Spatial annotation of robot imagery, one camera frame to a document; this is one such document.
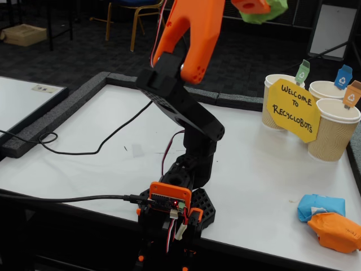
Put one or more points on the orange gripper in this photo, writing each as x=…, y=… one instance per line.
x=249, y=6

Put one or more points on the green paper bundle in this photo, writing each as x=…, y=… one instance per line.
x=270, y=17

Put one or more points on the blue paper bundle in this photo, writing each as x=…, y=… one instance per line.
x=318, y=206

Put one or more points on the black and orange robot arm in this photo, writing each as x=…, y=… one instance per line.
x=183, y=104

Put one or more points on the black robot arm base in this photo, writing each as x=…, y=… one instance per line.
x=203, y=209

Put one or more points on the black framed white table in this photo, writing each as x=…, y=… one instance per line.
x=17, y=98
x=332, y=25

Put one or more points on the green recycling bin sign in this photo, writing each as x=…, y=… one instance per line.
x=302, y=73

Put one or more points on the black metal rod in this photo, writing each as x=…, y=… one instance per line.
x=330, y=50

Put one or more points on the short dark grey foam strip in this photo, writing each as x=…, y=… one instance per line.
x=242, y=100

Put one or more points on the ribbed brown paper cup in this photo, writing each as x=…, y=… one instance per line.
x=330, y=141
x=270, y=121
x=321, y=90

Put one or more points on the blue recycling bin sign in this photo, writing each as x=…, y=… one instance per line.
x=342, y=79

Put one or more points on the yellow handwritten welcome sign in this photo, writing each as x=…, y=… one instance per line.
x=290, y=118

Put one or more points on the orange recycling bin sign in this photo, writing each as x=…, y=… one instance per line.
x=352, y=96

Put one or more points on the gold framed blue chair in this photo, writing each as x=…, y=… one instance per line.
x=135, y=2

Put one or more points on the orange framed controller board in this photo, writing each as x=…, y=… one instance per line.
x=169, y=194

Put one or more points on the black metal table legs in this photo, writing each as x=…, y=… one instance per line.
x=50, y=28

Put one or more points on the orange paper bundle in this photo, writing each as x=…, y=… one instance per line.
x=332, y=234

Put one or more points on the small paper label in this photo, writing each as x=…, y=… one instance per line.
x=43, y=89

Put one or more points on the cardboard box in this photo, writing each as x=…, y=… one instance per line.
x=22, y=35

